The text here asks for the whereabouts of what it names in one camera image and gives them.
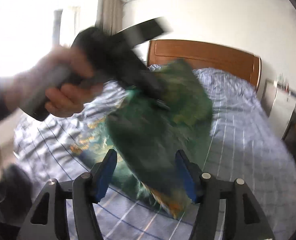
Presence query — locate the person's left hand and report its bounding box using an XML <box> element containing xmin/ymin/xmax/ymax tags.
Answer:
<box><xmin>1</xmin><ymin>46</ymin><xmax>103</xmax><ymax>118</ymax></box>

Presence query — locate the beige curtain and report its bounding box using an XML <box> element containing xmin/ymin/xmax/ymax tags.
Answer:
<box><xmin>96</xmin><ymin>0</ymin><xmax>123</xmax><ymax>35</ymax></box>

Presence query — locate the green floral padded jacket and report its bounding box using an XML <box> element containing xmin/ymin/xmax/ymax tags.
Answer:
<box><xmin>70</xmin><ymin>59</ymin><xmax>213</xmax><ymax>218</ymax></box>

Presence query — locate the white desk with drawers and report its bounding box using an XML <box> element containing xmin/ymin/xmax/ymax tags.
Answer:
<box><xmin>261</xmin><ymin>79</ymin><xmax>296</xmax><ymax>139</ymax></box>

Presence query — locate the brown wooden headboard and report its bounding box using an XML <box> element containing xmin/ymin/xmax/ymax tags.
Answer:
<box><xmin>147</xmin><ymin>40</ymin><xmax>262</xmax><ymax>90</ymax></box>

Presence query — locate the blue plaid bed cover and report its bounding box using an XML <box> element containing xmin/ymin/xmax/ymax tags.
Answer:
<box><xmin>14</xmin><ymin>68</ymin><xmax>296</xmax><ymax>239</ymax></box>

